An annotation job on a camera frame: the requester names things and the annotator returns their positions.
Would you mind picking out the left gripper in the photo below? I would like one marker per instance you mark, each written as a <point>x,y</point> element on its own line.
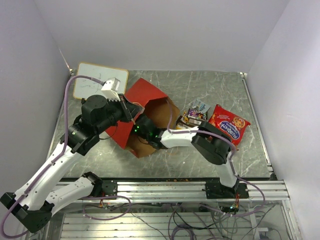
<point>129,110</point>

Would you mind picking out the red paper bag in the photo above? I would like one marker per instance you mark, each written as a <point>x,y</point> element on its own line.
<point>157,106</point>

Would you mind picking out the brown candy packet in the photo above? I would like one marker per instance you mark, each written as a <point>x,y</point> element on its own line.
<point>193,122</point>

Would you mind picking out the purple candy packet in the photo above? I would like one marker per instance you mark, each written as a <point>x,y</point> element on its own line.
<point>193,113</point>

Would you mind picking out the red snack packet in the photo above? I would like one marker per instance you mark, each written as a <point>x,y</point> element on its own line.
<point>229,123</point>

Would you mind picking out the yellow candy packet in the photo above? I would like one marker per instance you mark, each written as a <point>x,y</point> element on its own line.
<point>181,126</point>
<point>185,118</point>

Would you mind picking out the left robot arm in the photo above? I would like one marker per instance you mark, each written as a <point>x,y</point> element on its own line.
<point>35,202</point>

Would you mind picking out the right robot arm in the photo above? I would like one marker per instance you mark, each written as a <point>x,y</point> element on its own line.
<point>214,145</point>

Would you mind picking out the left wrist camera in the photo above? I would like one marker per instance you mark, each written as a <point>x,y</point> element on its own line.
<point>110,89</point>

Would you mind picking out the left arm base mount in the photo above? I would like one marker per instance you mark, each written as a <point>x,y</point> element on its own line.
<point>109,188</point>

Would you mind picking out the aluminium frame rail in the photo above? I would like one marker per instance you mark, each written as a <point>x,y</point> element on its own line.
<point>197,191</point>

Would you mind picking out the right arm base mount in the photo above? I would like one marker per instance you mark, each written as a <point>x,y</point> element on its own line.
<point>215,190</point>

